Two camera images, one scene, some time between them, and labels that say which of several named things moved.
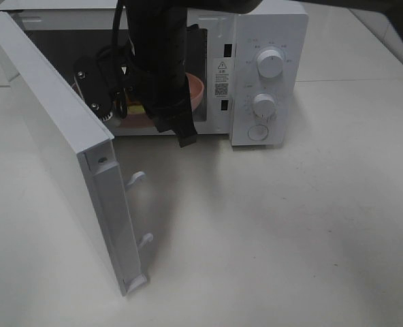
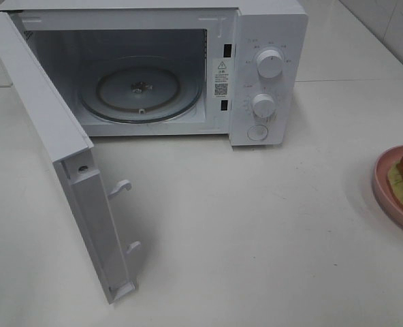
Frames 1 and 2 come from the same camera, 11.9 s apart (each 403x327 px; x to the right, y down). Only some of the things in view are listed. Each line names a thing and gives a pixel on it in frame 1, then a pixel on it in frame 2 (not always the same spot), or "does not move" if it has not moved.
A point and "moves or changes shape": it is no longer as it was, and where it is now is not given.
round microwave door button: (258, 132) does not move
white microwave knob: (269, 63) does not move
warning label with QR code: (220, 78) does not move
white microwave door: (79, 154) moves or changes shape
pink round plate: (195, 90) to (384, 191)
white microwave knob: (264, 105) does not move
